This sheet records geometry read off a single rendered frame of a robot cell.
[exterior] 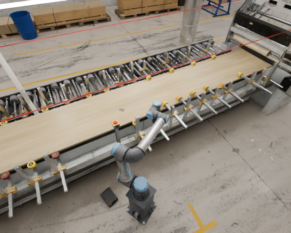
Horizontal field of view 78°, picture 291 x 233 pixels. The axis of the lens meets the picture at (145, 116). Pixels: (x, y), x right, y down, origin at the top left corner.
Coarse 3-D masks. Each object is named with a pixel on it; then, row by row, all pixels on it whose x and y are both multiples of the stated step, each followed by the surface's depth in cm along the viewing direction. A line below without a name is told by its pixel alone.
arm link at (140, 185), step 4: (136, 176) 191; (140, 176) 188; (136, 180) 184; (140, 180) 185; (144, 180) 185; (132, 184) 185; (136, 184) 182; (140, 184) 182; (144, 184) 182; (132, 188) 186; (136, 188) 180; (140, 188) 180; (144, 188) 180; (136, 192) 187; (140, 192) 182; (144, 192) 185
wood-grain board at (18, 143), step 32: (224, 64) 328; (256, 64) 328; (96, 96) 266; (128, 96) 267; (160, 96) 267; (192, 96) 268; (0, 128) 225; (32, 128) 225; (64, 128) 226; (96, 128) 226; (0, 160) 195; (32, 160) 195
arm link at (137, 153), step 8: (160, 112) 182; (160, 120) 173; (168, 120) 183; (152, 128) 165; (160, 128) 169; (144, 136) 158; (152, 136) 158; (144, 144) 150; (128, 152) 141; (136, 152) 141; (144, 152) 145; (128, 160) 140; (136, 160) 142
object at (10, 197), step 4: (8, 180) 189; (8, 184) 186; (8, 188) 183; (8, 196) 178; (12, 196) 180; (8, 200) 176; (12, 200) 177; (12, 204) 174; (12, 208) 171; (12, 212) 169; (12, 216) 167
